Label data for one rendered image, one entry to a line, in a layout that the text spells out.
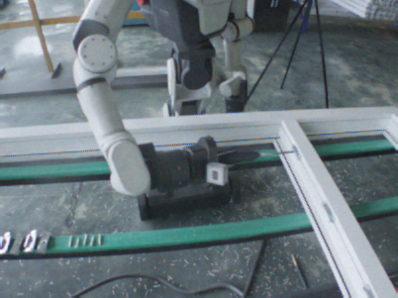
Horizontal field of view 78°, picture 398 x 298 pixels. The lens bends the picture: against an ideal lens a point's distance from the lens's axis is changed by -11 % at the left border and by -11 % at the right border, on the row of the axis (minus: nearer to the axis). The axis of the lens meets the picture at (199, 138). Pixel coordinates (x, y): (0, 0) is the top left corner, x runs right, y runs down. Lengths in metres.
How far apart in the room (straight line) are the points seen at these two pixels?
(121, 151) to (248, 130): 0.41
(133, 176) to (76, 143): 0.31
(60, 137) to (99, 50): 0.32
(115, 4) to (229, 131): 0.44
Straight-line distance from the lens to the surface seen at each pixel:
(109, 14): 0.63
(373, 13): 4.88
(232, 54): 1.14
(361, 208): 0.77
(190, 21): 0.83
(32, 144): 0.84
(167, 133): 0.75
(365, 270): 0.59
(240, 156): 0.67
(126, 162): 0.53
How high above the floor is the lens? 1.40
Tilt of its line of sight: 42 degrees down
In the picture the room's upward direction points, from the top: 3 degrees clockwise
